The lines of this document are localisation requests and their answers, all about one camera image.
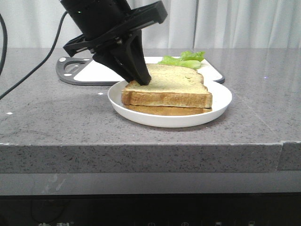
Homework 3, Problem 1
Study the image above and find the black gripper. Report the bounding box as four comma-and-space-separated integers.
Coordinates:
60, 0, 167, 85

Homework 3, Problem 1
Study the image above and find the toast bread slice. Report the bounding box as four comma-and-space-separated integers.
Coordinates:
121, 64, 213, 108
123, 105, 212, 116

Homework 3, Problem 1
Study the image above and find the green lettuce leaf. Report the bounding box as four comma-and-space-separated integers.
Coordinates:
158, 51, 205, 70

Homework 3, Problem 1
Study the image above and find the white cutting board grey rim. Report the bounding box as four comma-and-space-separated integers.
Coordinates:
56, 56, 225, 86

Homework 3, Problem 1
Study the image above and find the white round plate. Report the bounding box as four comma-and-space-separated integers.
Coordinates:
108, 80, 232, 128

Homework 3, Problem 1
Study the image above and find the grey curtain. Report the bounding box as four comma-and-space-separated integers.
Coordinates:
0, 0, 301, 49

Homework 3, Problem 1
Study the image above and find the black cable left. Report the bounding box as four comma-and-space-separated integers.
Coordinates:
0, 11, 69, 101

